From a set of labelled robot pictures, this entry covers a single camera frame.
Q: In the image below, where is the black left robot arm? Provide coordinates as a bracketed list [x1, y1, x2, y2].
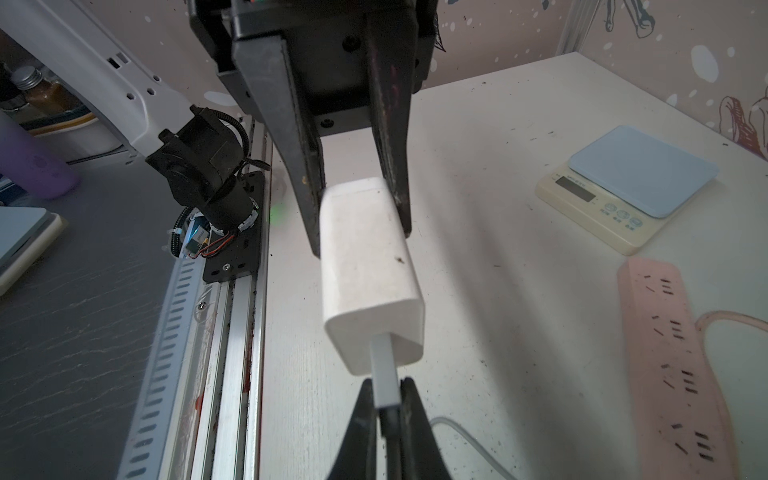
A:
[1, 1, 437, 255]

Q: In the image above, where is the white blue electronic scale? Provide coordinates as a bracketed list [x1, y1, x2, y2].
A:
[535, 125, 719, 256]

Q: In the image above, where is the pink power strip cord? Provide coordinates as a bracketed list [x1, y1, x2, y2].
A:
[694, 309, 768, 335]

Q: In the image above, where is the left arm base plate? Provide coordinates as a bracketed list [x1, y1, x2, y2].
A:
[202, 171, 265, 283]

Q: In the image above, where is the grey usb cable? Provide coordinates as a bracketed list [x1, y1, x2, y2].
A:
[369, 333, 517, 480]

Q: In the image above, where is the white usb charger adapter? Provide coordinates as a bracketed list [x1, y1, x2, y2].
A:
[320, 177, 425, 376]

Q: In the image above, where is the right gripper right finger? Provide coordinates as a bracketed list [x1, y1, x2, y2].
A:
[398, 377, 451, 480]

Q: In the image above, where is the aluminium front rail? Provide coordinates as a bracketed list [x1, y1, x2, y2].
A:
[116, 116, 274, 480]

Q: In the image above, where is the pink power strip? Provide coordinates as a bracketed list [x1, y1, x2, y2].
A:
[617, 257, 739, 479]

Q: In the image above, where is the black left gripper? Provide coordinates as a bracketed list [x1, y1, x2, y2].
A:
[187, 1, 417, 256]

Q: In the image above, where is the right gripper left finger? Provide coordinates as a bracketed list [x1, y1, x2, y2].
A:
[327, 379, 379, 480]

